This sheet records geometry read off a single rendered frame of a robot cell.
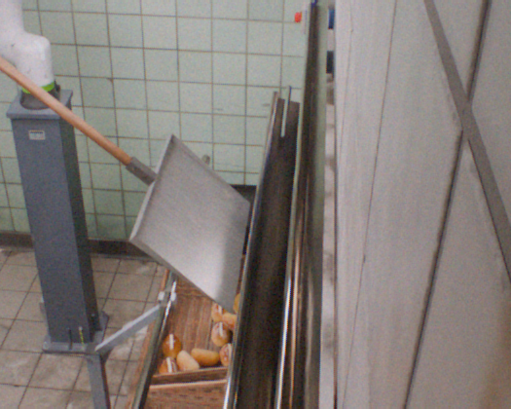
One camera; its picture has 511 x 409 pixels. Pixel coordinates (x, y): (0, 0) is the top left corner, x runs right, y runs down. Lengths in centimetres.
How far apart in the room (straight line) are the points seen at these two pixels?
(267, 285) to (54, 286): 180
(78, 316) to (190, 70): 119
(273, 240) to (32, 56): 134
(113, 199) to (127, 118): 48
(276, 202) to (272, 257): 22
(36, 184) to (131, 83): 75
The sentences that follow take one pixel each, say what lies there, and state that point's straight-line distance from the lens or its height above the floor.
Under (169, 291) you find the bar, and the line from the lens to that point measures 198.
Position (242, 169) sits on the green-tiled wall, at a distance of 360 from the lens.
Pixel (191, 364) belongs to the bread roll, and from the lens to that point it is 252.
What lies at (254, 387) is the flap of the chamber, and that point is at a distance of 142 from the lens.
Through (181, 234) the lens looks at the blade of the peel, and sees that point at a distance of 215.
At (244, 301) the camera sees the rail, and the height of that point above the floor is 144.
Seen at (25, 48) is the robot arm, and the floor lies 144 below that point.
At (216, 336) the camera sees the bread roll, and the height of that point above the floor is 63.
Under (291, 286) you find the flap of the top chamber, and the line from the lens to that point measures 113.
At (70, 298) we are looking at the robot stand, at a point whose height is 30.
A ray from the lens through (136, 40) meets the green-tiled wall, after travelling 338.
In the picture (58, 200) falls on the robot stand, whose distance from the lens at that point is 303.
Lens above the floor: 247
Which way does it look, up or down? 35 degrees down
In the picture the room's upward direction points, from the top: 1 degrees clockwise
